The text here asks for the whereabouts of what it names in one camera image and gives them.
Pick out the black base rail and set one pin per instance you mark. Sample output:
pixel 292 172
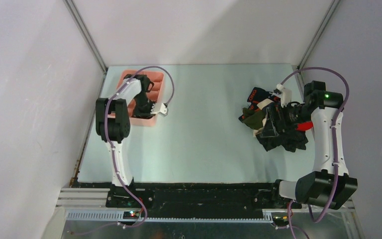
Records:
pixel 198 200

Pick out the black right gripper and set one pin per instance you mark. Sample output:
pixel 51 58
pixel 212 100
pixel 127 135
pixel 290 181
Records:
pixel 273 113

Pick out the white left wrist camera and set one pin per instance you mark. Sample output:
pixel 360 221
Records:
pixel 159 109

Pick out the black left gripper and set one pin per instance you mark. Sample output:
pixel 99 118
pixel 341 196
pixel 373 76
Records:
pixel 144 115

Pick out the pink compartment tray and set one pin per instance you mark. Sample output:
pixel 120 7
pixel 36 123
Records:
pixel 155 94

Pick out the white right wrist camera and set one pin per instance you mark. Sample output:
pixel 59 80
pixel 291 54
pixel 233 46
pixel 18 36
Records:
pixel 284 94

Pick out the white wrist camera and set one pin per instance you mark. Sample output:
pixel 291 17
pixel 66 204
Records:
pixel 284 94
pixel 159 109

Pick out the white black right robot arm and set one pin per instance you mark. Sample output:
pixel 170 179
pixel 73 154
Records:
pixel 329 184

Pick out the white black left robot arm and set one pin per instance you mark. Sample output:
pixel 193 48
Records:
pixel 112 121

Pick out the olive green underwear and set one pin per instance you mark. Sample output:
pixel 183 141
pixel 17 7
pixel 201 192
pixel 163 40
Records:
pixel 253 119

